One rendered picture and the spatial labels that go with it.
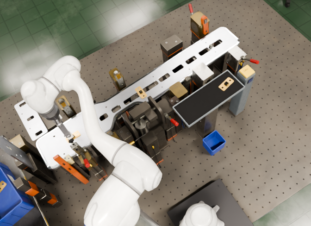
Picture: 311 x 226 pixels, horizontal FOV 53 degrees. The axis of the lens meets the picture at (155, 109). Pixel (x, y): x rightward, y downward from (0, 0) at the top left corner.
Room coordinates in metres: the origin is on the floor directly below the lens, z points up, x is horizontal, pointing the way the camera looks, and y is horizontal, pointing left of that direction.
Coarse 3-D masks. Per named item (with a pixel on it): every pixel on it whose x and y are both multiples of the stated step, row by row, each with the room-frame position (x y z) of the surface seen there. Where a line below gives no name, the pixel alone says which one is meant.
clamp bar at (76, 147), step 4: (68, 140) 0.65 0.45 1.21; (72, 140) 0.65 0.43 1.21; (72, 144) 0.63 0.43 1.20; (76, 144) 0.62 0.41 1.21; (72, 148) 0.61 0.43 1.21; (76, 148) 0.61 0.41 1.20; (80, 148) 0.62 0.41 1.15; (76, 152) 0.62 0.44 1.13; (80, 152) 0.63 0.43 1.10; (84, 152) 0.64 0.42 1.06
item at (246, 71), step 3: (246, 66) 0.88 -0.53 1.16; (240, 69) 0.86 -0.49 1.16; (243, 69) 0.86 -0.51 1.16; (246, 69) 0.86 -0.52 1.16; (249, 69) 0.85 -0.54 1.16; (252, 69) 0.85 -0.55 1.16; (240, 72) 0.85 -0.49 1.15; (243, 72) 0.84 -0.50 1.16; (246, 72) 0.84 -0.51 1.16; (249, 72) 0.83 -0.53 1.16; (252, 72) 0.83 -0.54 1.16; (243, 75) 0.83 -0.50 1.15; (246, 75) 0.82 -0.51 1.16; (249, 75) 0.82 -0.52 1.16
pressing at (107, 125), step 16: (224, 32) 1.26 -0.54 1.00; (192, 48) 1.19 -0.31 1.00; (208, 48) 1.17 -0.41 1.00; (224, 48) 1.14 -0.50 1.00; (176, 64) 1.10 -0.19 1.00; (192, 64) 1.07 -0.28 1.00; (208, 64) 1.05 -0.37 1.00; (144, 80) 1.04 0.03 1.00; (176, 80) 0.99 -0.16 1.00; (112, 96) 0.98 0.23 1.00; (128, 96) 0.95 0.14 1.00; (160, 96) 0.90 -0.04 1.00; (80, 112) 0.92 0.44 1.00; (96, 112) 0.89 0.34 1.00; (112, 112) 0.87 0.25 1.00; (80, 128) 0.81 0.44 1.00; (112, 128) 0.77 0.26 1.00; (48, 144) 0.76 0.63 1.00; (64, 144) 0.73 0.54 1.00; (80, 144) 0.71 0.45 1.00; (48, 160) 0.66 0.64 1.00
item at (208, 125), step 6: (216, 108) 0.72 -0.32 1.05; (210, 114) 0.71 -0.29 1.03; (216, 114) 0.73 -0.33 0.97; (204, 120) 0.70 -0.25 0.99; (210, 120) 0.71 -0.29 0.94; (198, 126) 0.74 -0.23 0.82; (204, 126) 0.69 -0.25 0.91; (210, 126) 0.71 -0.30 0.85; (198, 132) 0.74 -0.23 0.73; (204, 132) 0.69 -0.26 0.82; (210, 132) 0.71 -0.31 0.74
